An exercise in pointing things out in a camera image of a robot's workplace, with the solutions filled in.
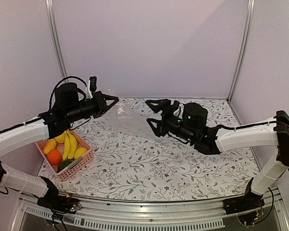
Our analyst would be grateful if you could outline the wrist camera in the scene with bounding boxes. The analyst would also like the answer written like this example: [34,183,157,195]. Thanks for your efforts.
[85,76,97,99]
[171,100,184,117]

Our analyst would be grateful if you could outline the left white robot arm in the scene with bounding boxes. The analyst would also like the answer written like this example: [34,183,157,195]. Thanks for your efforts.
[0,78,119,212]

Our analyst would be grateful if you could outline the right aluminium frame post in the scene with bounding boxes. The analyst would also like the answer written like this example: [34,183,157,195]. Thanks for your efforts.
[227,0,255,103]

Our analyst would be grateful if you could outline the pink plastic basket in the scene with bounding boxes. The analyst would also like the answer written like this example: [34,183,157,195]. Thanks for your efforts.
[35,131,94,181]

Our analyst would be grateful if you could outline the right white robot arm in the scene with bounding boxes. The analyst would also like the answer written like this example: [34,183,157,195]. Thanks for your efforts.
[145,99,289,214]

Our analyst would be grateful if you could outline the clear zip top bag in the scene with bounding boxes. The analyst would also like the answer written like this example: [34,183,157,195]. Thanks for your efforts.
[103,97,156,140]

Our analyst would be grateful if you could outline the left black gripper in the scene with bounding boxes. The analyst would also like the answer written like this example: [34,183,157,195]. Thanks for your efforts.
[66,90,119,123]

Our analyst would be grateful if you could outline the yellow lemon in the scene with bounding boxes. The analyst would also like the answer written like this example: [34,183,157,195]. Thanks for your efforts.
[54,133,66,144]

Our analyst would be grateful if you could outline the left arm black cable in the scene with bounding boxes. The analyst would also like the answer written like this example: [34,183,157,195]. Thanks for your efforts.
[48,76,89,111]

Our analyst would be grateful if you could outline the yellow mango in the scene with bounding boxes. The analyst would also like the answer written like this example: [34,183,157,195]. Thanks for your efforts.
[74,147,88,160]
[43,139,57,155]

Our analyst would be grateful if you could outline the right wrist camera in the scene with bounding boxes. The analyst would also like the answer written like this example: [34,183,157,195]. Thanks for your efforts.
[171,100,184,117]

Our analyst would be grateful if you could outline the yellow mango left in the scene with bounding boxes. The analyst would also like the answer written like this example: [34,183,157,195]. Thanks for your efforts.
[43,139,57,155]

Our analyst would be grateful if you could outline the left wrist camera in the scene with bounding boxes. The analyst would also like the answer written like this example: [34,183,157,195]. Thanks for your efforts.
[85,76,97,99]

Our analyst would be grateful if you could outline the green avocado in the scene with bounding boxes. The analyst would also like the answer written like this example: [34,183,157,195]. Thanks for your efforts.
[57,160,72,173]

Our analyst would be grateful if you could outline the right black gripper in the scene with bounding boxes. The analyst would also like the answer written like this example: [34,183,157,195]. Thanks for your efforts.
[145,100,196,144]

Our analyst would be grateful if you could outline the yellow banana bunch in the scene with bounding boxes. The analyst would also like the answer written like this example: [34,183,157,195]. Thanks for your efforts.
[63,131,78,161]

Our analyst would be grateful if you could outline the orange fruit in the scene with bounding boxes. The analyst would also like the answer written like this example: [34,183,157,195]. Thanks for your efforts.
[47,149,62,166]

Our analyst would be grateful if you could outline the yellow mango right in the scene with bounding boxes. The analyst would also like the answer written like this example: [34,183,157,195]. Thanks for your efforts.
[74,147,88,160]

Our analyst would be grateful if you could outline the aluminium frame post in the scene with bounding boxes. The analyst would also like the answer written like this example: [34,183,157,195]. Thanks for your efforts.
[227,0,255,103]
[45,0,67,79]

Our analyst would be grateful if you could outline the front aluminium rail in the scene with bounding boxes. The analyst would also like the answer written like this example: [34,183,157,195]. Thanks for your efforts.
[11,187,289,231]

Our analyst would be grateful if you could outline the left aluminium frame post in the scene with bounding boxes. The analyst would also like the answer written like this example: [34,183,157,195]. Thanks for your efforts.
[45,0,67,79]

